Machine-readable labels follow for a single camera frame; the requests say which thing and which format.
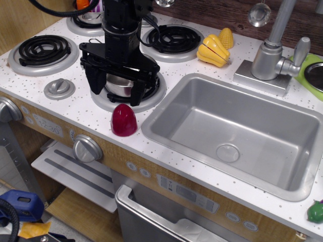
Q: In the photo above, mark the hanging clear ladle left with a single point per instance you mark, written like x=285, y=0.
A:
x=165, y=3

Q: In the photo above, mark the yellow cloth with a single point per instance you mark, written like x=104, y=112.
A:
x=34, y=229

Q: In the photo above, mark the front right stove burner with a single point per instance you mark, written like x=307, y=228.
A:
x=109, y=101

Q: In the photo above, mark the hanging clear ladle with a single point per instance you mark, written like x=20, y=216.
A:
x=259, y=15
x=165, y=3

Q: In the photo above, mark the stove burner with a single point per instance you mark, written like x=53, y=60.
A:
x=80, y=28
x=172, y=44
x=109, y=101
x=43, y=55

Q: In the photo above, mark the silver oven knob left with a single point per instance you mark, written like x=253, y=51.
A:
x=9, y=111

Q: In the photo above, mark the oven clock display panel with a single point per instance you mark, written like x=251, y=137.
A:
x=48, y=125

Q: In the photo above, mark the white oven shelf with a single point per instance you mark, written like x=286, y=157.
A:
x=91, y=180

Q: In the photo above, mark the blue clamp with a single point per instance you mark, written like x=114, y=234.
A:
x=28, y=206

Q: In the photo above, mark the dark round plate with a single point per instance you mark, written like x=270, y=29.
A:
x=314, y=74

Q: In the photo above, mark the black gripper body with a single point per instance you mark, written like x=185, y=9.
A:
x=137, y=65

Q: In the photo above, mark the grey stovetop knob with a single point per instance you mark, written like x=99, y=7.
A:
x=149, y=20
x=59, y=89

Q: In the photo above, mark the silver oven knob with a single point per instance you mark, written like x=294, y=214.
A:
x=86, y=150
x=9, y=111

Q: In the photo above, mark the back left stove burner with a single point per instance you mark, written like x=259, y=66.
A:
x=80, y=28

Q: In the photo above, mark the grey stovetop knob back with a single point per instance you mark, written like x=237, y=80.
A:
x=149, y=20

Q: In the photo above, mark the lime green mat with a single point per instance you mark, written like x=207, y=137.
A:
x=310, y=59

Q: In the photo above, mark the green toy vegetable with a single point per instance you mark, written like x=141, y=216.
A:
x=314, y=212

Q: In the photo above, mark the silver oven knob right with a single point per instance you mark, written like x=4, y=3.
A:
x=86, y=150

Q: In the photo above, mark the orange toy carrot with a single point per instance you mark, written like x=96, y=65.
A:
x=82, y=4

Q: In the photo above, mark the purple striped toy vegetable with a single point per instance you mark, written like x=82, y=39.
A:
x=98, y=8

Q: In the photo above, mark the yellow toy bell pepper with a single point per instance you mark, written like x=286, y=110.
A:
x=212, y=51

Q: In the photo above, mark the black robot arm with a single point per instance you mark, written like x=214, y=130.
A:
x=122, y=28

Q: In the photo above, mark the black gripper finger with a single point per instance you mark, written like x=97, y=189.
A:
x=138, y=90
x=96, y=79

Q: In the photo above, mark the silver dishwasher door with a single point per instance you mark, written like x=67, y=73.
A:
x=139, y=223

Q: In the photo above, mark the grey toy sink basin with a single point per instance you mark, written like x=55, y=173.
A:
x=268, y=143

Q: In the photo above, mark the steel pot at back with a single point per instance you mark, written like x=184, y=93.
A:
x=92, y=17

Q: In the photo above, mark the hanging clear ladle right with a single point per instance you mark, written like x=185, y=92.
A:
x=259, y=15

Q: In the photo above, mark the yellow toy corn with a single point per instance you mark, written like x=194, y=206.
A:
x=226, y=38

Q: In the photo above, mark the front left stove burner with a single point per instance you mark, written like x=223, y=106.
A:
x=43, y=55

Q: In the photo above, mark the grey stovetop knob front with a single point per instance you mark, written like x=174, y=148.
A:
x=59, y=89

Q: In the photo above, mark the silver toy faucet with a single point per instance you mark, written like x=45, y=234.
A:
x=270, y=71

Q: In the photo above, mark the small steel pan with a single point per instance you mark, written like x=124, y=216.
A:
x=118, y=85

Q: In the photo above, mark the back right stove burner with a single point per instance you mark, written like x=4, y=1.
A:
x=172, y=44

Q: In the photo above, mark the red toy sweet potato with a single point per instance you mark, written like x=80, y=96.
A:
x=123, y=121

